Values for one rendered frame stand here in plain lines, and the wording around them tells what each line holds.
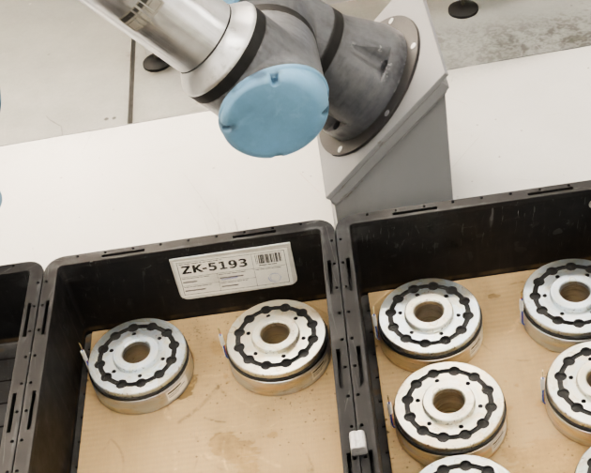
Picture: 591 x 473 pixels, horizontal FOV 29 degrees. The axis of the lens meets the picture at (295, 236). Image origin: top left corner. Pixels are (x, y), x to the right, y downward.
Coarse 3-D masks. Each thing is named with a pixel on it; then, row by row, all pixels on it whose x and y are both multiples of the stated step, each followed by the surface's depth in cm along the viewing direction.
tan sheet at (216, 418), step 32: (192, 320) 123; (224, 320) 123; (192, 352) 120; (192, 384) 117; (224, 384) 116; (320, 384) 114; (96, 416) 116; (128, 416) 115; (160, 416) 114; (192, 416) 114; (224, 416) 113; (256, 416) 113; (288, 416) 112; (320, 416) 112; (96, 448) 113; (128, 448) 112; (160, 448) 112; (192, 448) 111; (224, 448) 110; (256, 448) 110; (288, 448) 109; (320, 448) 109
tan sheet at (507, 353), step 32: (480, 288) 120; (512, 288) 120; (512, 320) 117; (480, 352) 114; (512, 352) 114; (544, 352) 113; (384, 384) 113; (512, 384) 111; (512, 416) 108; (544, 416) 108; (512, 448) 106; (544, 448) 105; (576, 448) 105
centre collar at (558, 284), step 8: (560, 280) 115; (568, 280) 114; (576, 280) 114; (584, 280) 114; (552, 288) 114; (560, 288) 114; (552, 296) 113; (560, 296) 113; (560, 304) 112; (568, 304) 112; (576, 304) 112; (584, 304) 112; (568, 312) 112; (576, 312) 112
